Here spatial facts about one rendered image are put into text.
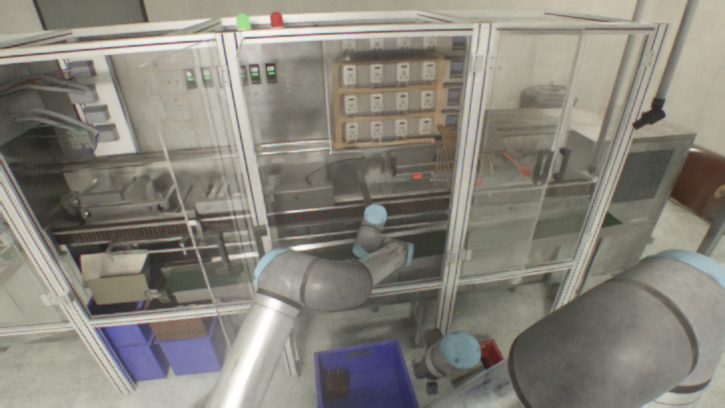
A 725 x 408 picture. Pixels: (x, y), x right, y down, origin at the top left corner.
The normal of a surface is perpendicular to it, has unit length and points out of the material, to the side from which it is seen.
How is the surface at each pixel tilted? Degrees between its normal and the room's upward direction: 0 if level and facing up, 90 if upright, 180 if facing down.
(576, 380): 65
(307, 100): 90
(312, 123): 90
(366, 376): 0
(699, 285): 15
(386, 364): 90
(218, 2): 90
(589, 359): 50
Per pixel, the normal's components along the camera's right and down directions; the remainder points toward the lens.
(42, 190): 0.14, 0.48
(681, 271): -0.06, -0.91
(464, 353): 0.12, -0.68
